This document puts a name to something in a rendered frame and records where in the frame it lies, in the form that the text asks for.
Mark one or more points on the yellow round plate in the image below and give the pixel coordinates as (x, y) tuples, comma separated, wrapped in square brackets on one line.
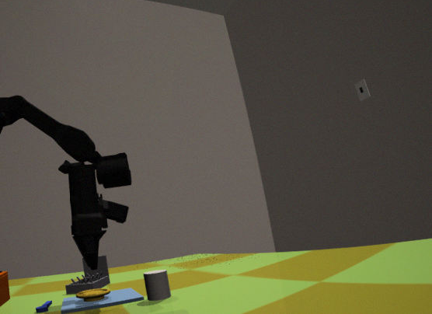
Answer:
[(93, 295)]

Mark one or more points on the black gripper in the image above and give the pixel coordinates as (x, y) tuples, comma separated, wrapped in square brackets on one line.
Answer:
[(87, 224)]

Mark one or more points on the light blue flat mat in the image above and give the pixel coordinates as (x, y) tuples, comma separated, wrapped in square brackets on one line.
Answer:
[(73, 304)]

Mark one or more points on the dark grey cylinder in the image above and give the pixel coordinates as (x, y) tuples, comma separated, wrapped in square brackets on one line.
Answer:
[(157, 285)]

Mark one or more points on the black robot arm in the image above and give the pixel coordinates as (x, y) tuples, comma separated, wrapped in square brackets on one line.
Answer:
[(111, 171)]

